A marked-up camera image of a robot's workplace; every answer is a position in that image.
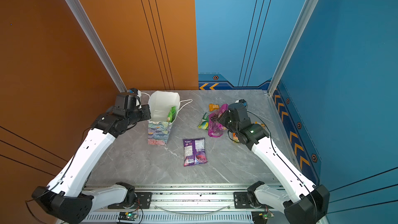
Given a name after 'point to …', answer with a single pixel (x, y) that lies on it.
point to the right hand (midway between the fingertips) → (217, 115)
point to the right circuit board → (261, 217)
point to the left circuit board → (127, 216)
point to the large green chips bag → (171, 115)
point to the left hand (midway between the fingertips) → (150, 108)
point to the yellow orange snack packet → (235, 139)
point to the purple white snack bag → (195, 152)
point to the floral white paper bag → (161, 102)
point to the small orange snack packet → (212, 107)
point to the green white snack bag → (204, 124)
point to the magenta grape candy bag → (215, 129)
